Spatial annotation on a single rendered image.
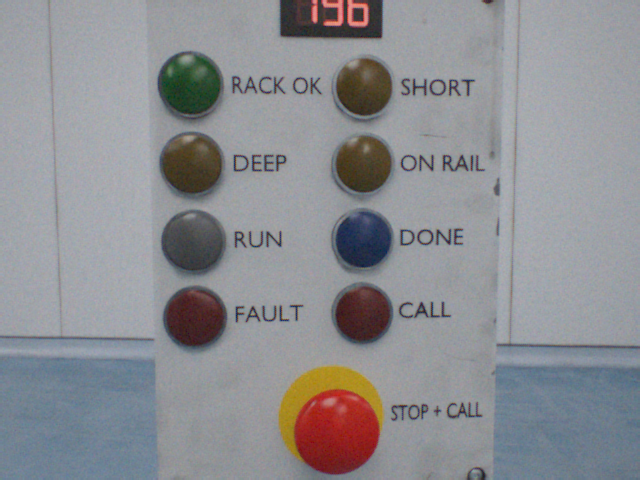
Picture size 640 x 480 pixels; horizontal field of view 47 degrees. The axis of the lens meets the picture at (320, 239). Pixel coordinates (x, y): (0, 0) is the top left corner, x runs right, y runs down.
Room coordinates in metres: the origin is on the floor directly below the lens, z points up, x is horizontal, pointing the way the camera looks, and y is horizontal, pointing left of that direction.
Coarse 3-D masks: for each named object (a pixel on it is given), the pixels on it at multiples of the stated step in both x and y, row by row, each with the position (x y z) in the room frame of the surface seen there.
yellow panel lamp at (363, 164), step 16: (352, 144) 0.34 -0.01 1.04; (368, 144) 0.34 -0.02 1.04; (384, 144) 0.35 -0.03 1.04; (336, 160) 0.34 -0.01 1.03; (352, 160) 0.34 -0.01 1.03; (368, 160) 0.34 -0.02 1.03; (384, 160) 0.34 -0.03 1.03; (352, 176) 0.34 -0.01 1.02; (368, 176) 0.34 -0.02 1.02; (384, 176) 0.34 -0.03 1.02
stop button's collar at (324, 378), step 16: (320, 368) 0.35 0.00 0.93; (336, 368) 0.35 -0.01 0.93; (304, 384) 0.34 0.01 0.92; (320, 384) 0.34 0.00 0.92; (336, 384) 0.35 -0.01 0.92; (352, 384) 0.35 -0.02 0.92; (368, 384) 0.35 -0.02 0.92; (288, 400) 0.34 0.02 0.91; (304, 400) 0.34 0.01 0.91; (368, 400) 0.35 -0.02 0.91; (288, 416) 0.34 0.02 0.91; (416, 416) 0.35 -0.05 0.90; (480, 416) 0.36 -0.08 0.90; (288, 432) 0.34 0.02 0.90; (288, 448) 0.34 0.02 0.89
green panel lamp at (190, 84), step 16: (176, 64) 0.33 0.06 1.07; (192, 64) 0.33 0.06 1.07; (208, 64) 0.34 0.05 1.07; (176, 80) 0.33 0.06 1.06; (192, 80) 0.33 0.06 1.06; (208, 80) 0.33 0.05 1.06; (176, 96) 0.33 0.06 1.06; (192, 96) 0.33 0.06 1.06; (208, 96) 0.33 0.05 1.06; (192, 112) 0.34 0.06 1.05
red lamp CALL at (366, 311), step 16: (368, 288) 0.35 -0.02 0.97; (352, 304) 0.34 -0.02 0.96; (368, 304) 0.34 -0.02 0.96; (384, 304) 0.34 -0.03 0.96; (336, 320) 0.34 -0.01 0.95; (352, 320) 0.34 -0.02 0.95; (368, 320) 0.34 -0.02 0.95; (384, 320) 0.34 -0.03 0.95; (352, 336) 0.34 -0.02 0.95; (368, 336) 0.34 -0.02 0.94
